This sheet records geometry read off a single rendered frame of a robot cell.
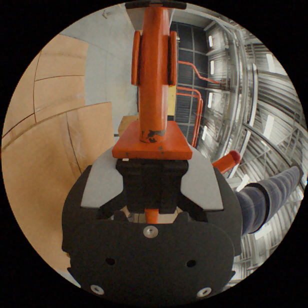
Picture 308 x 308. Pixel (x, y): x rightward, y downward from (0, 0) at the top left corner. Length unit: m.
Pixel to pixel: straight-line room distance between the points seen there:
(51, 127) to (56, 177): 0.07
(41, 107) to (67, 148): 0.60
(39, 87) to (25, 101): 0.13
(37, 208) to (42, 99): 0.68
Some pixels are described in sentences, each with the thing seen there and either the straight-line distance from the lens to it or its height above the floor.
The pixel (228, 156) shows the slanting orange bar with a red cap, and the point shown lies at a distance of 0.16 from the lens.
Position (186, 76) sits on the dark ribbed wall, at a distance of 11.01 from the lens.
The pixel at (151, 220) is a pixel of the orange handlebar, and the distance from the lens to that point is 0.19.
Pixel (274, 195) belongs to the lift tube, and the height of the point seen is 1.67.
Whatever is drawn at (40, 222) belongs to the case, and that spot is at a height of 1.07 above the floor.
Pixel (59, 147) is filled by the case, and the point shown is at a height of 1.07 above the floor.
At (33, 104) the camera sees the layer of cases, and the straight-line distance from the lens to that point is 0.73.
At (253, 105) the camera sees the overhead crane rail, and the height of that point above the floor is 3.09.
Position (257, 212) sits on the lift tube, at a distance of 0.41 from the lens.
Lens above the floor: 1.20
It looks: 1 degrees up
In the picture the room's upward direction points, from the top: 91 degrees clockwise
